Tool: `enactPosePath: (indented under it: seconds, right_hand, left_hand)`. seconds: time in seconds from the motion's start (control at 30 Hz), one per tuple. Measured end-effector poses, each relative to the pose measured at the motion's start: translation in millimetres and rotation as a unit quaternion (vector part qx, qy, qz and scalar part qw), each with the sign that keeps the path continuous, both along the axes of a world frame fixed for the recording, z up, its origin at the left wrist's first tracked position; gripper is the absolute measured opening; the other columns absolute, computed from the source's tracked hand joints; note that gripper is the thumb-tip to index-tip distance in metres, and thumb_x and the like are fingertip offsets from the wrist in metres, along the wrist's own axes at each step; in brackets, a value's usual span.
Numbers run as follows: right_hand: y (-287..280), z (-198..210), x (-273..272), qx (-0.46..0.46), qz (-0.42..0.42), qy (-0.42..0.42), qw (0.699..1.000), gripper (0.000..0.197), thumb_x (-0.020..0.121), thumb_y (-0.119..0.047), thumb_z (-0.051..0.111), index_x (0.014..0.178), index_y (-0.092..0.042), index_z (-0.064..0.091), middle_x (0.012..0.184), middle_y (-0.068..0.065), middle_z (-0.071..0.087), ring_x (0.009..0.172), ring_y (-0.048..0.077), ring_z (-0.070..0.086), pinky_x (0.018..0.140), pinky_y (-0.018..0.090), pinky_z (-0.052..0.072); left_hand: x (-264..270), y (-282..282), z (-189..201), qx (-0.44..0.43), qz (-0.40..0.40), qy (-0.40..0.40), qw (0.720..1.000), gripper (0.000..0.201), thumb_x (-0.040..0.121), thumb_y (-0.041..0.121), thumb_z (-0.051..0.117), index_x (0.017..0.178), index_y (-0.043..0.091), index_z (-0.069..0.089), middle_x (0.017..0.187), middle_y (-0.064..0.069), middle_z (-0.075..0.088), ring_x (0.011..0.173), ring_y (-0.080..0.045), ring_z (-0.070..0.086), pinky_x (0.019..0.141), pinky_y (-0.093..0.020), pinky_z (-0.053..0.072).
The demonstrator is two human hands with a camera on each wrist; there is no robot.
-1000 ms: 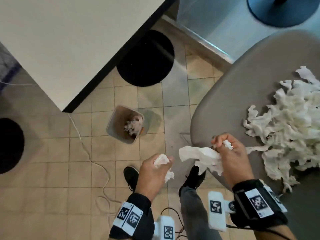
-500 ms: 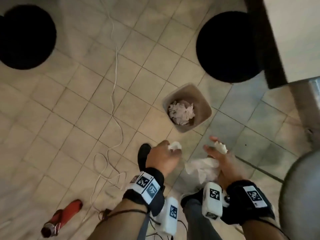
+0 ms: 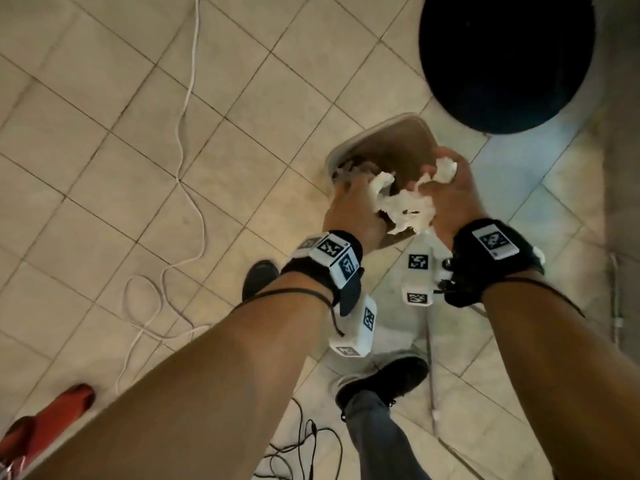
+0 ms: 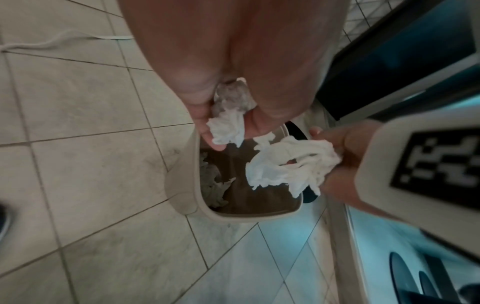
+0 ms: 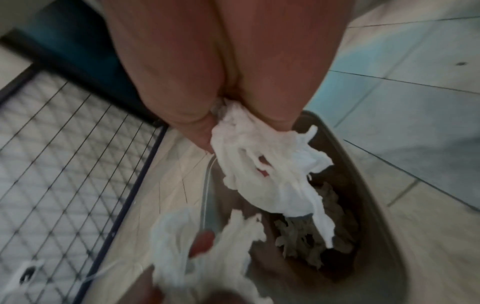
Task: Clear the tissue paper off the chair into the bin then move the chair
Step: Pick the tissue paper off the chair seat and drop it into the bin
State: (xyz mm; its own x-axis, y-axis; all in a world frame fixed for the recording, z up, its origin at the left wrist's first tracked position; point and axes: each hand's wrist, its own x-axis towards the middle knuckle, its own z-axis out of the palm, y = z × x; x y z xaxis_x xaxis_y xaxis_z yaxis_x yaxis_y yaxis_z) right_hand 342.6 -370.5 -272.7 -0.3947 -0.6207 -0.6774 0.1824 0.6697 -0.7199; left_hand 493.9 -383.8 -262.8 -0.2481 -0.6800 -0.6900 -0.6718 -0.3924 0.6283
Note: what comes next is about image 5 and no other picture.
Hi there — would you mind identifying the person's left hand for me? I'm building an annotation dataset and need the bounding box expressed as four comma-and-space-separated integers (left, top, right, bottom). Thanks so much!
129, 231, 217, 304

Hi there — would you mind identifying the white tissue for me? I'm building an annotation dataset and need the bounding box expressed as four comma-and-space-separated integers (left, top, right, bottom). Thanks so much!
209, 99, 335, 249
149, 207, 270, 304

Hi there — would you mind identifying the pile of white tissues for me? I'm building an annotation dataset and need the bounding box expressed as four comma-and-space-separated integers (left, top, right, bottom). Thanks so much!
273, 181, 361, 269

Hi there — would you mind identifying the small grey waste bin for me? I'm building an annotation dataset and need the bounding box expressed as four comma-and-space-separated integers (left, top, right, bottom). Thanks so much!
200, 110, 410, 304

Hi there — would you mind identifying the person's right hand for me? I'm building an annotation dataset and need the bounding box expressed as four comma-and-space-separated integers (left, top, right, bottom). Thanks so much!
102, 0, 358, 155

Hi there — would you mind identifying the blue sofa bench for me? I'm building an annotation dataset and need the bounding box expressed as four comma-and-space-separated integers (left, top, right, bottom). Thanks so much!
22, 0, 159, 120

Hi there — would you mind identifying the wire mesh panel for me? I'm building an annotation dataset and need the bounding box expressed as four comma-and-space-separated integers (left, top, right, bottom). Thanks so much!
0, 60, 170, 304

